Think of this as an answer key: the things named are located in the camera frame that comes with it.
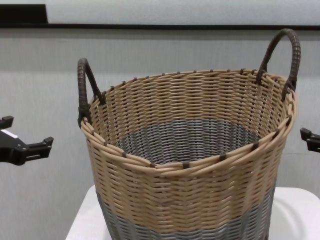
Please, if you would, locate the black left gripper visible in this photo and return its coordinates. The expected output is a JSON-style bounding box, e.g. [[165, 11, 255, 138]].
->
[[0, 115, 55, 166]]

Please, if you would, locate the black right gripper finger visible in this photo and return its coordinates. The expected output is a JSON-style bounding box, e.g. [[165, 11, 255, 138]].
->
[[299, 127, 320, 152]]

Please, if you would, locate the tan grey brown woven basket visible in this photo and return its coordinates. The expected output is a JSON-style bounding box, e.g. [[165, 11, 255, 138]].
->
[[76, 28, 302, 240]]

